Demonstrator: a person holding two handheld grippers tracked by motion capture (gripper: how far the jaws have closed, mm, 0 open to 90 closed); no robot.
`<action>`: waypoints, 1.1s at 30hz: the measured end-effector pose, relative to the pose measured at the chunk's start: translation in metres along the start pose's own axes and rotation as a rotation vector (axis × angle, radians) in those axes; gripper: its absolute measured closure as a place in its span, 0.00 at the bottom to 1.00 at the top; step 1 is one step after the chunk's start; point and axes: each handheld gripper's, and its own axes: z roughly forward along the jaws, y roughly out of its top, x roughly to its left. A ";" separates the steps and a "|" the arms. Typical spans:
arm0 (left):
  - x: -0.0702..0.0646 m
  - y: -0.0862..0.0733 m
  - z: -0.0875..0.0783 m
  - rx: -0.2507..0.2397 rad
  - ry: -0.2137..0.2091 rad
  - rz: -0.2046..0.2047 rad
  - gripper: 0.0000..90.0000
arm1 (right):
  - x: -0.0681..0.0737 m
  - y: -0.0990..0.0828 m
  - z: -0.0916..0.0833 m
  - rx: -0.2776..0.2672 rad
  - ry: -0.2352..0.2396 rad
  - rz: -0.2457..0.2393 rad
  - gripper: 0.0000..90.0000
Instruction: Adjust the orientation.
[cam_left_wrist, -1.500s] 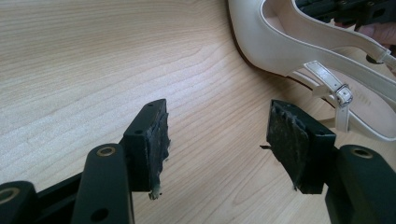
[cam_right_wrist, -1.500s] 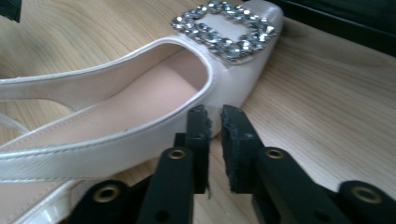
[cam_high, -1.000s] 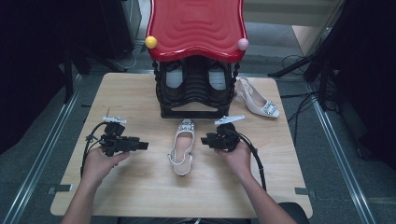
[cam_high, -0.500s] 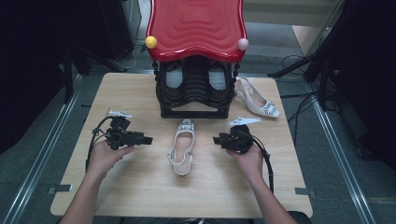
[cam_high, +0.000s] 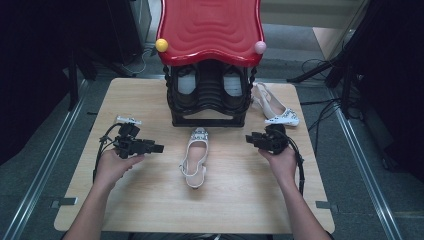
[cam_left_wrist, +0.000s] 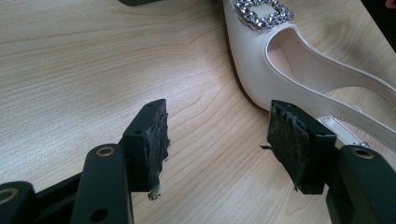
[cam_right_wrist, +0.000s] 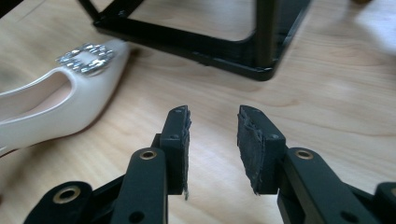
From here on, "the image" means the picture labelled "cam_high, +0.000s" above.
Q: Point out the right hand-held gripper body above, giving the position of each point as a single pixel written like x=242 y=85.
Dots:
x=275 y=140

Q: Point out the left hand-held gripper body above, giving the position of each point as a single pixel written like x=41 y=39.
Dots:
x=128 y=145

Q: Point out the white slingback shoe jewelled buckle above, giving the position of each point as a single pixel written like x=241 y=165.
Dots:
x=195 y=156
x=271 y=105

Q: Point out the black leather shoe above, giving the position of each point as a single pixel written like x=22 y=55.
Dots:
x=186 y=95
x=235 y=96

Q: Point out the red and black shoe rack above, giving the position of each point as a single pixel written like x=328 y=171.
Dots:
x=210 y=26

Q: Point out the person's right hand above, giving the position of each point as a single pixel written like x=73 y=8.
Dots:
x=283 y=165

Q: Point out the person's left hand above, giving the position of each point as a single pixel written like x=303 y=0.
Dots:
x=111 y=168

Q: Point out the black metal stand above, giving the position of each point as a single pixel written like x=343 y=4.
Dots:
x=75 y=83

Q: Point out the black tripod stand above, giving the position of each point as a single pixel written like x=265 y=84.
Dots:
x=340 y=60

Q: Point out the beige board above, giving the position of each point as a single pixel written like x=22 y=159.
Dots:
x=328 y=41

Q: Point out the black cabinet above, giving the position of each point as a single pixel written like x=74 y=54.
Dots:
x=128 y=30

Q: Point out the grey table bracket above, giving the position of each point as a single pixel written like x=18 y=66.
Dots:
x=325 y=204
x=63 y=202

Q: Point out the metal floor rail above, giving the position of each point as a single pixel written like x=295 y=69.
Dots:
x=363 y=160
x=43 y=160

